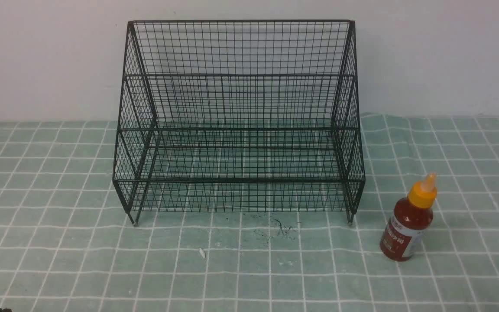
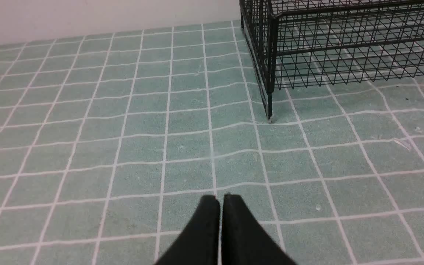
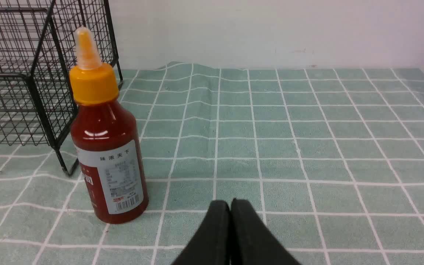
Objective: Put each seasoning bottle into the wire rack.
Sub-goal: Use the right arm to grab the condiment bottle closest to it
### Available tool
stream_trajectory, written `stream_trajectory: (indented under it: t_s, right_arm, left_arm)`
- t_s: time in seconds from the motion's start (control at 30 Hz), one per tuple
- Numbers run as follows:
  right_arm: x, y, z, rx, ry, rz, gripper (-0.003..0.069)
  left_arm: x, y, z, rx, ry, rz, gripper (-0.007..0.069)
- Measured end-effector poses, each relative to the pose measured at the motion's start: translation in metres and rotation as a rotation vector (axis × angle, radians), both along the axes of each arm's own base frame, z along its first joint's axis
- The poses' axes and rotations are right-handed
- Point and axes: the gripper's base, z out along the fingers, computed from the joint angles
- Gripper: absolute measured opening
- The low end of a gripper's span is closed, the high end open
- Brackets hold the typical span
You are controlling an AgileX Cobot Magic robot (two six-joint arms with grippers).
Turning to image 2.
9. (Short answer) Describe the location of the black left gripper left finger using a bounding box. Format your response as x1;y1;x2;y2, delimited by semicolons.
155;195;220;265

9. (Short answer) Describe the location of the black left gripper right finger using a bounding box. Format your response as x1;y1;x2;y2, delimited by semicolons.
222;194;296;265

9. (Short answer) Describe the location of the green grid tablecloth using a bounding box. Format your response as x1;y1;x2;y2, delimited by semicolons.
0;21;424;265

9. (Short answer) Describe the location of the black wire mesh rack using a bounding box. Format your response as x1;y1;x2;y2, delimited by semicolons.
239;0;424;122

